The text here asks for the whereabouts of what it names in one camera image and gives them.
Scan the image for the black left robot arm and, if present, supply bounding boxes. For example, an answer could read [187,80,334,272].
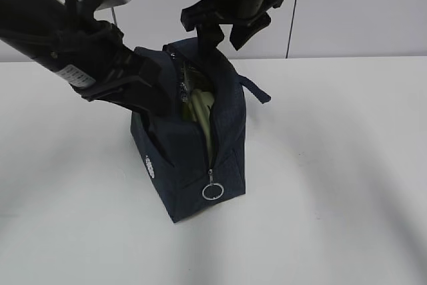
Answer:
[1,0,172,116]

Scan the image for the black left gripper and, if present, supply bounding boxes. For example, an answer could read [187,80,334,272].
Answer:
[49,21,175,116]

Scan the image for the dark blue lunch bag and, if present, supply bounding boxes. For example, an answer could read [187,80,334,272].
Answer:
[130,38,270,222]

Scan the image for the green lid glass food container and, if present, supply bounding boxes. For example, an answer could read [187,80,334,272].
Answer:
[183,89,215,166]

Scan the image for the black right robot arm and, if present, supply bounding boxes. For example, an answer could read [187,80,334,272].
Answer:
[181,0,284,54]

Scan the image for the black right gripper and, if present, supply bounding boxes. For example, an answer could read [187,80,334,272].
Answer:
[180,0,284,55]

